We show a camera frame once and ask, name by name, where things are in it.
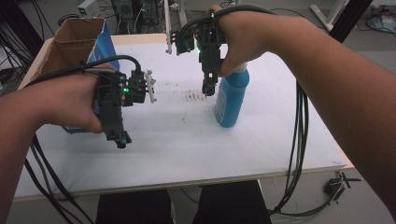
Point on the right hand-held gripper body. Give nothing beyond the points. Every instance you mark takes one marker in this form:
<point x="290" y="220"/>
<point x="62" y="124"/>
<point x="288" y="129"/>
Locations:
<point x="207" y="43"/>

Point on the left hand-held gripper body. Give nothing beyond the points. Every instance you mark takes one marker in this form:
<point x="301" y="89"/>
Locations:
<point x="112" y="93"/>

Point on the blue plastic bottle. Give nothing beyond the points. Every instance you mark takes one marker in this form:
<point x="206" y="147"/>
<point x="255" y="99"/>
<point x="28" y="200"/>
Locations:
<point x="232" y="96"/>

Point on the cardboard box blue print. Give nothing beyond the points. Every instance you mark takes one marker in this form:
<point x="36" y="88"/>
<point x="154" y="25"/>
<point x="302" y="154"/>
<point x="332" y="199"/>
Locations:
<point x="74" y="43"/>

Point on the person's left hand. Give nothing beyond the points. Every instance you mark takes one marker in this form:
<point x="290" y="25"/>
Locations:
<point x="73" y="99"/>

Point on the person's right hand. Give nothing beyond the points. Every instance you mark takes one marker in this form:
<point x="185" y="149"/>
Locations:
<point x="246" y="34"/>

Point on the white table mat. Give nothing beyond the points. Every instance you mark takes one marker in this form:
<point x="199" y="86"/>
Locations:
<point x="186" y="146"/>

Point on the person's left leg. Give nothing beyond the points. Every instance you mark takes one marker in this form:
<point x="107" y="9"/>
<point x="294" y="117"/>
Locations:
<point x="134" y="208"/>

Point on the person's leg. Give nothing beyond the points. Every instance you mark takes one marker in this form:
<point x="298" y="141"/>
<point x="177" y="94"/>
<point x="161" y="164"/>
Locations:
<point x="232" y="203"/>
<point x="134" y="208"/>

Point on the white box device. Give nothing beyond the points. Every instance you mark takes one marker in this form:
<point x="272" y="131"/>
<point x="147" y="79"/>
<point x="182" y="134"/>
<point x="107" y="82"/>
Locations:
<point x="88" y="6"/>

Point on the person's right leg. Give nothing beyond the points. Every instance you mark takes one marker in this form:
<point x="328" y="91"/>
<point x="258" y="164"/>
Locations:
<point x="232" y="203"/>

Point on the white stand foot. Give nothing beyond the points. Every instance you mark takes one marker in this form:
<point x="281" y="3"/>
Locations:
<point x="327" y="14"/>

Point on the black plug on floor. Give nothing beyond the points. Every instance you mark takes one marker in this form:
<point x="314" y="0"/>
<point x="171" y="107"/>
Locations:
<point x="334" y="186"/>

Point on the black metal post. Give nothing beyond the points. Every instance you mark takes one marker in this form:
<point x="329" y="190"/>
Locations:
<point x="351" y="18"/>

